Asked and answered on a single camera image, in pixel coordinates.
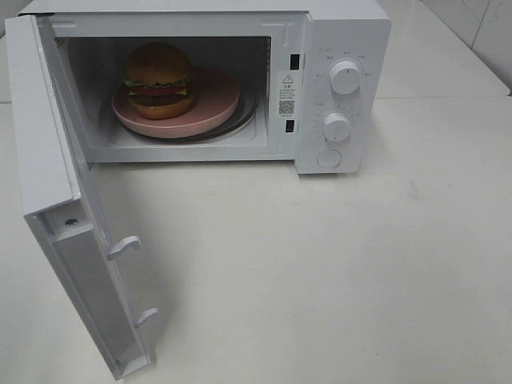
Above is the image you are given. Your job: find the round white door button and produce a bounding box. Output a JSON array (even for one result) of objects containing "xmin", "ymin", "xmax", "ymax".
[{"xmin": 317, "ymin": 149, "xmax": 342, "ymax": 169}]

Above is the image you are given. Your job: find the lower white timer knob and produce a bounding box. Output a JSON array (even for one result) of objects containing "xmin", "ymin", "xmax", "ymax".
[{"xmin": 322, "ymin": 112, "xmax": 352, "ymax": 142}]

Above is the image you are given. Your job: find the pink round plate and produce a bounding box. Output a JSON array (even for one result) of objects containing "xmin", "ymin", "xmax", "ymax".
[{"xmin": 111, "ymin": 67, "xmax": 241, "ymax": 139}]

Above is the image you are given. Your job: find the white microwave door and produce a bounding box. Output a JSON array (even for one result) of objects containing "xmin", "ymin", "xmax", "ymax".
[{"xmin": 5, "ymin": 15, "xmax": 156, "ymax": 379}]

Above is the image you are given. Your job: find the white warning label sticker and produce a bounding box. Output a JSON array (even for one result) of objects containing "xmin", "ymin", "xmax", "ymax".
[{"xmin": 276, "ymin": 71, "xmax": 298, "ymax": 118}]

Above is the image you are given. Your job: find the glass microwave turntable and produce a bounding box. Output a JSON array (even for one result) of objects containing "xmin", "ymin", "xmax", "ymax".
[{"xmin": 111, "ymin": 94, "xmax": 258, "ymax": 144}]

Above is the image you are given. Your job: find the upper white power knob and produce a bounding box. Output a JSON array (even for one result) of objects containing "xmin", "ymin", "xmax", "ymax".
[{"xmin": 328, "ymin": 58, "xmax": 362, "ymax": 95}]

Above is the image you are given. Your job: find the burger with lettuce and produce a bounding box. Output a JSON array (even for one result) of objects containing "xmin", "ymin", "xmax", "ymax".
[{"xmin": 123, "ymin": 42, "xmax": 195, "ymax": 120}]

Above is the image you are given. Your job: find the white microwave oven body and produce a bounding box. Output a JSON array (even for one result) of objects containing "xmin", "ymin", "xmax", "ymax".
[{"xmin": 6, "ymin": 1, "xmax": 391, "ymax": 181}]

